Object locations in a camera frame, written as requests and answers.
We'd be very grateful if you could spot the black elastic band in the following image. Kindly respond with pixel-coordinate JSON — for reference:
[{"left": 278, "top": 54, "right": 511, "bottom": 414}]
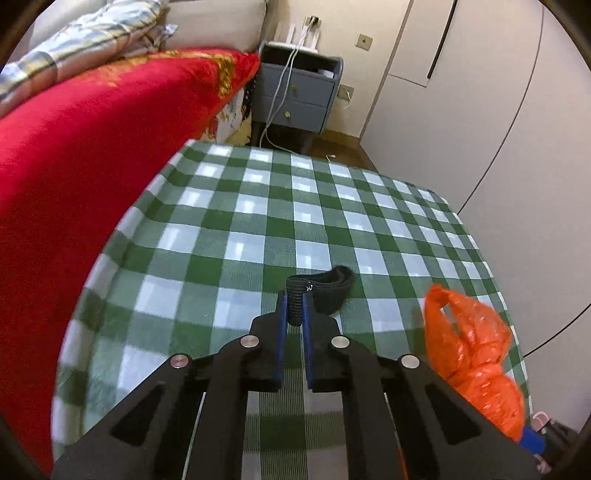
[{"left": 286, "top": 265, "right": 356, "bottom": 327}]

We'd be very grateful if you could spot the orange plastic bag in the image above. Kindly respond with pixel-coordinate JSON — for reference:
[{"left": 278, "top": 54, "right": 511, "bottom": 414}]
[{"left": 423, "top": 284, "right": 526, "bottom": 442}]

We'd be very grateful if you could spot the green white checkered tablecloth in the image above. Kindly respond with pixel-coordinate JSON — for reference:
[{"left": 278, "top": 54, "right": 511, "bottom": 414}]
[{"left": 50, "top": 138, "right": 532, "bottom": 480}]

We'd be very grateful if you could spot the grey bedside cabinet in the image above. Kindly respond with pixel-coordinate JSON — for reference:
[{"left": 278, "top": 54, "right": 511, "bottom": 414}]
[{"left": 252, "top": 42, "right": 344, "bottom": 134}]

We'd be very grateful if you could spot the red floral bed blanket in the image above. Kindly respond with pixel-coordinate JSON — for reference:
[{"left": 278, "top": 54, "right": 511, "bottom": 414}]
[{"left": 1, "top": 49, "right": 259, "bottom": 474}]

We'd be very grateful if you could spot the white router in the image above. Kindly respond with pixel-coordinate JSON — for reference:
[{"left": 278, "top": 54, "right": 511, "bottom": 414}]
[{"left": 269, "top": 16, "right": 322, "bottom": 53}]

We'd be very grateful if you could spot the beige upholstered headboard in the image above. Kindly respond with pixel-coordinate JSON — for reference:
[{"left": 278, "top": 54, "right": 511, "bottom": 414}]
[{"left": 10, "top": 0, "right": 276, "bottom": 61}]

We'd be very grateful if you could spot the blue plaid folded quilt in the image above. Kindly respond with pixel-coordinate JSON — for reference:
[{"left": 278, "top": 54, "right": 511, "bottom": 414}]
[{"left": 1, "top": 1, "right": 168, "bottom": 116}]

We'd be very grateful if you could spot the white charging cable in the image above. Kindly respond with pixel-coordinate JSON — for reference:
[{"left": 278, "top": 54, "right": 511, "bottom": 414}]
[{"left": 257, "top": 18, "right": 320, "bottom": 156}]

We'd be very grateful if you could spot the wall power socket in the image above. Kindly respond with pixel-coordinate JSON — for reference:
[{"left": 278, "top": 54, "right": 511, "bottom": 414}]
[{"left": 337, "top": 84, "right": 353, "bottom": 102}]

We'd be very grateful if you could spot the wall light switch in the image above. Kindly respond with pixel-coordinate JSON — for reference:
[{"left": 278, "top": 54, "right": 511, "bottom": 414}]
[{"left": 356, "top": 34, "right": 373, "bottom": 51}]

